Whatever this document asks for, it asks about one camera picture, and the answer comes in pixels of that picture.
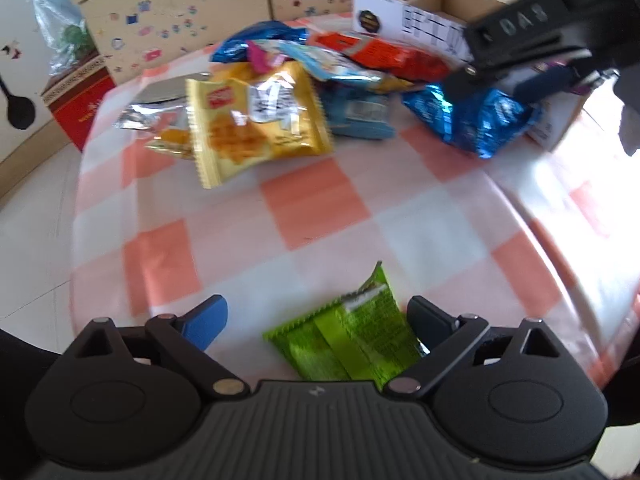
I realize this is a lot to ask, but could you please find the red snack packet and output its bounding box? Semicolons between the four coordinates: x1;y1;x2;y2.
315;31;451;82

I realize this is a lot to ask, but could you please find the dark blue snack packet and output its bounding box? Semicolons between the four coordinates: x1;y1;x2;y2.
209;20;308;63

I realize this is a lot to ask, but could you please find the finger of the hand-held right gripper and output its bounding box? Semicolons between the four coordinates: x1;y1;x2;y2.
512;57;621;104
442;65;508;107

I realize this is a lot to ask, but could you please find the clear plastic bag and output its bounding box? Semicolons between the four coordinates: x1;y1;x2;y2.
31;0;98;77

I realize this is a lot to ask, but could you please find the green snack packet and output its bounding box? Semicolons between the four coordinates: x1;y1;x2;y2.
262;261;432;382

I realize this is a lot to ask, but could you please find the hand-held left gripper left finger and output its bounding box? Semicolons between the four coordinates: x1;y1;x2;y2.
62;295;251;401

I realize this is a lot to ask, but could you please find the pink snack packet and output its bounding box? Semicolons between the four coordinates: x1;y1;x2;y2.
247;40;286;74

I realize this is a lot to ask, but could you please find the orange snack packet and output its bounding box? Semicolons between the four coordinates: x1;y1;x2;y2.
145;127;197;162

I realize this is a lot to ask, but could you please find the shiny blue snack packet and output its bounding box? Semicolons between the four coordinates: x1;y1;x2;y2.
402;85;543;160

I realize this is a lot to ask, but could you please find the black spoon wall sticker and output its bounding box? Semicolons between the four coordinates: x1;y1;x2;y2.
0;75;37;131

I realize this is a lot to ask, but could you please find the red box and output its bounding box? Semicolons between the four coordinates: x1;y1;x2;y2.
42;55;118;153

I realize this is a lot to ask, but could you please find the light blue snack packet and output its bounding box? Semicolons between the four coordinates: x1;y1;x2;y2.
277;40;416;95

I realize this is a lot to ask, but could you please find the pink white checkered tablecloth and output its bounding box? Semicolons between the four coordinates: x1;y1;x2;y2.
67;10;640;391

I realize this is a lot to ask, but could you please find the cardboard box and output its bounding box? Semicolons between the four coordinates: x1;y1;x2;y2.
350;0;601;153

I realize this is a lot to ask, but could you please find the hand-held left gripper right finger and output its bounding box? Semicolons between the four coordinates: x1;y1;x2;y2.
382;296;576;401

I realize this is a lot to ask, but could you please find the yellow snack packet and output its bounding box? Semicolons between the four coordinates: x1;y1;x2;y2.
185;60;335;191

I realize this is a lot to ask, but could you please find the silver snack packet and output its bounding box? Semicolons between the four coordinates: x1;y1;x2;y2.
114;77;201;133

